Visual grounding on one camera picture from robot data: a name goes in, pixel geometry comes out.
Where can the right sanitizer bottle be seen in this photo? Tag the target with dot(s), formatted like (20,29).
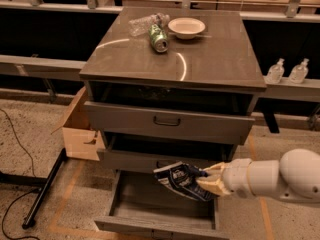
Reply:
(299,72)

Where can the green soda can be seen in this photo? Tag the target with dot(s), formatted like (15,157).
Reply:
(158,38)

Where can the grey metal shelf rail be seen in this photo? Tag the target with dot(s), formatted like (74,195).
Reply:
(40,67)

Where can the bottom grey drawer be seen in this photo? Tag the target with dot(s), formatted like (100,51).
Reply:
(139,205)

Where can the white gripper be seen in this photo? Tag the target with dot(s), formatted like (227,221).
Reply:
(236,178)

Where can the grey drawer cabinet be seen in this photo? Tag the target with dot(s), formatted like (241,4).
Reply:
(216,73)

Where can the black metal floor bar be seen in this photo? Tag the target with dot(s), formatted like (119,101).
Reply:
(29,220)

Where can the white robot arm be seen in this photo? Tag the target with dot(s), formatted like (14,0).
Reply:
(295,178)

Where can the top grey drawer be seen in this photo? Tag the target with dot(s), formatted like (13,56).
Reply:
(172,124)

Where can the sanitizer bottle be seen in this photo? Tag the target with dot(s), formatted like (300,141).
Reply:
(299,72)
(275,72)

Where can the grey drawer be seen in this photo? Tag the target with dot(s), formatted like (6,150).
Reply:
(146,163)
(139,205)
(172,124)

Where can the left sanitizer bottle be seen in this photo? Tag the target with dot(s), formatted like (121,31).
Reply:
(275,72)

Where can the cardboard box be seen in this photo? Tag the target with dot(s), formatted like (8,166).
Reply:
(81,141)

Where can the blue chip bag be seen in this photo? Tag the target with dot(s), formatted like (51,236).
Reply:
(181,178)

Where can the clear plastic bottle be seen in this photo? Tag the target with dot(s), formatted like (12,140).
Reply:
(142,25)

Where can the middle grey drawer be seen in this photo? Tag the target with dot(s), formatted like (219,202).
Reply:
(146,163)

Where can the white bowl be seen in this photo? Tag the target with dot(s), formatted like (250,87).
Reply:
(186,28)

